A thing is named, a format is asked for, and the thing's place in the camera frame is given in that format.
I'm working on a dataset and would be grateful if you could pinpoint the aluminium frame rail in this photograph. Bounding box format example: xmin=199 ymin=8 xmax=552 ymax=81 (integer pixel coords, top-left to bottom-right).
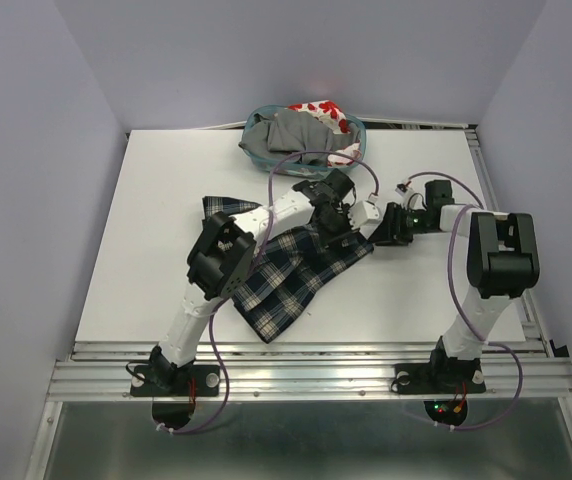
xmin=47 ymin=341 xmax=572 ymax=402

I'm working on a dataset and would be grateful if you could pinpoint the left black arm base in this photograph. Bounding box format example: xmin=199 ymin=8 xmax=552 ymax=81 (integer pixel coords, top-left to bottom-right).
xmin=125 ymin=361 xmax=221 ymax=435

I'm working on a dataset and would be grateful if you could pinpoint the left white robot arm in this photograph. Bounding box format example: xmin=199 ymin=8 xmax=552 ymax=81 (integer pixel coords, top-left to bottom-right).
xmin=125 ymin=171 xmax=373 ymax=399

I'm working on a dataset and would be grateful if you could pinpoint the grey skirt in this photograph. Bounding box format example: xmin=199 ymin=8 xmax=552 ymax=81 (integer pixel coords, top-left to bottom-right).
xmin=239 ymin=109 xmax=341 ymax=164

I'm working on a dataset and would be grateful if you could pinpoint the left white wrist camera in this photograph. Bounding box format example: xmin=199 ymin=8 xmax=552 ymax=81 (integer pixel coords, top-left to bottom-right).
xmin=348 ymin=200 xmax=382 ymax=230

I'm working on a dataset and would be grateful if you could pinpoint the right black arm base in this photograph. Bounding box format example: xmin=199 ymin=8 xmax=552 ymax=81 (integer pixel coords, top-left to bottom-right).
xmin=391 ymin=359 xmax=486 ymax=427

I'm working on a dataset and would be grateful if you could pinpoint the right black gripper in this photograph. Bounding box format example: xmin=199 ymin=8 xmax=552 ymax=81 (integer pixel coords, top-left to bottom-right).
xmin=365 ymin=201 xmax=434 ymax=245

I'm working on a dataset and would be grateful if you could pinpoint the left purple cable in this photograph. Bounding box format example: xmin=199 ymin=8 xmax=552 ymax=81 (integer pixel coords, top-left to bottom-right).
xmin=155 ymin=151 xmax=380 ymax=435

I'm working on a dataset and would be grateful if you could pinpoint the red floral white skirt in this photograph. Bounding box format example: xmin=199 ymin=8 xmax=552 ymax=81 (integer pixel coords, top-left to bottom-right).
xmin=288 ymin=100 xmax=363 ymax=167

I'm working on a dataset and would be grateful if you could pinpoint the navy plaid skirt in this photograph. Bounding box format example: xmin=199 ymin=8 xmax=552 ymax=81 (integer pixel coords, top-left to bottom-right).
xmin=201 ymin=195 xmax=376 ymax=345

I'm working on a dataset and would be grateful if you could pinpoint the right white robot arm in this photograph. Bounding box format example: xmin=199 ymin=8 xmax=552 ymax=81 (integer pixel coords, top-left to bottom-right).
xmin=369 ymin=176 xmax=540 ymax=390

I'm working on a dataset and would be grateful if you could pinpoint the teal laundry basket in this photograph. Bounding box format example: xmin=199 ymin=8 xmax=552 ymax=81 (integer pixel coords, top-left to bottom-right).
xmin=239 ymin=105 xmax=367 ymax=179

